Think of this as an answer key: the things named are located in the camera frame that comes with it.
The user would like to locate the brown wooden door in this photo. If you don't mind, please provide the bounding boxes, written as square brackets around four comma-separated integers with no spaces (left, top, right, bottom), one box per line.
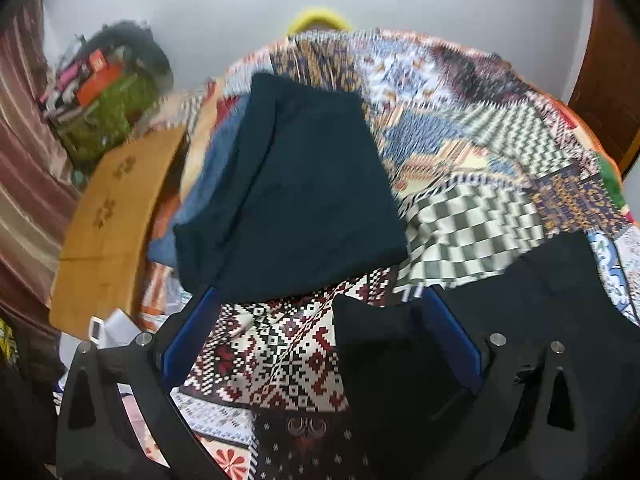
[567,0,640,177]

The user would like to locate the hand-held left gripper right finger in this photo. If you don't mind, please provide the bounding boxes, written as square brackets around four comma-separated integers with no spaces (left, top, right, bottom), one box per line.
[417,287,589,480]

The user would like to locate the grey plush pillow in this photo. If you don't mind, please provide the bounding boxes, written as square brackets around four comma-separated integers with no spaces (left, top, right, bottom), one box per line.
[90,20,176,97]

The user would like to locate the green fabric storage box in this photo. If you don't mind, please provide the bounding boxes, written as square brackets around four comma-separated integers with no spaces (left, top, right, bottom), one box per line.
[55,71,162,173]

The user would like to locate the black pants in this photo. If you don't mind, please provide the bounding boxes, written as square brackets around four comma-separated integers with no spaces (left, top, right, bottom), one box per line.
[332,230,640,480]

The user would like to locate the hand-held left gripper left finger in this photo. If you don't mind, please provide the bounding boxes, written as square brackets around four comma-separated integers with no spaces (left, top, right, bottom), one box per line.
[56,285,228,480]

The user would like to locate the yellow foam tube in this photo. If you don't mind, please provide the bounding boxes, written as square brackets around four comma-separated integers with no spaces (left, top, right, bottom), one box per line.
[287,6,354,37]

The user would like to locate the pile of mixed clothes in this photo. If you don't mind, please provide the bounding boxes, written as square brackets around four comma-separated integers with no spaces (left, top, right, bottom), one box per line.
[37,35,101,122]

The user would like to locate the pile of white boxes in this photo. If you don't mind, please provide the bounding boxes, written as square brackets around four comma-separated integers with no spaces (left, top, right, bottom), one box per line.
[52,305,168,413]

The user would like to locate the orange box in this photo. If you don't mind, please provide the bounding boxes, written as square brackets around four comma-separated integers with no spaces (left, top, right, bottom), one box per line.
[75,50,125,105]

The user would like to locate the striped brown curtain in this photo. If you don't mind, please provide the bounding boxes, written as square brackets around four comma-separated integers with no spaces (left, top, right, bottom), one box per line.
[0,0,83,326]

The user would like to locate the patchwork printed blanket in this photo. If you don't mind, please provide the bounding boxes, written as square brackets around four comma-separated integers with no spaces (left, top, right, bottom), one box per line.
[135,27,640,480]

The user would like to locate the folded dark teal pants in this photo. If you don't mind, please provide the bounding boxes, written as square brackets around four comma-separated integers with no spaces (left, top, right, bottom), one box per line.
[172,72,411,307]

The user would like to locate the folded blue jeans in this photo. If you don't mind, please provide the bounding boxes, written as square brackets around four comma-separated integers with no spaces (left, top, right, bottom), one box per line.
[147,94,253,267]

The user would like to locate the bamboo lap desk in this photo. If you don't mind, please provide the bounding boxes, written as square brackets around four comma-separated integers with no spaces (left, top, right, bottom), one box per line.
[49,125,190,342]

